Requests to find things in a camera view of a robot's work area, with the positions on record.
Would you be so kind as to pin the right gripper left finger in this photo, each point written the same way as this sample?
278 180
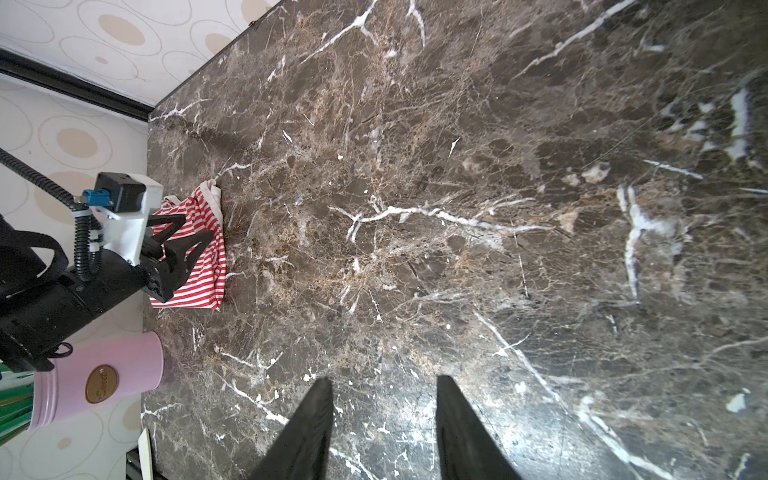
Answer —
301 450

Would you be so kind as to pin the red white striped tank top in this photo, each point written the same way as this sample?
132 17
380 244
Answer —
205 286

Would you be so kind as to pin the pink cup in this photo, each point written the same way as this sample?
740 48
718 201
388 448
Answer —
100 372

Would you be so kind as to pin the green white straws bundle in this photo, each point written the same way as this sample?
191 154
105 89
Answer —
16 401

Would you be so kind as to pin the left black corner post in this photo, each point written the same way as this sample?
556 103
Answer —
46 77

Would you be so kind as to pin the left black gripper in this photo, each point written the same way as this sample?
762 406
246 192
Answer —
36 323

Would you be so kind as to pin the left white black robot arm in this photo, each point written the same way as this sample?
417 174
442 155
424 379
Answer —
29 258

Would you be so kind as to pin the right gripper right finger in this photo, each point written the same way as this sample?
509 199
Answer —
466 450

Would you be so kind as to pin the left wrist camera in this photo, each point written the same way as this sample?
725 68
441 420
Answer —
122 204

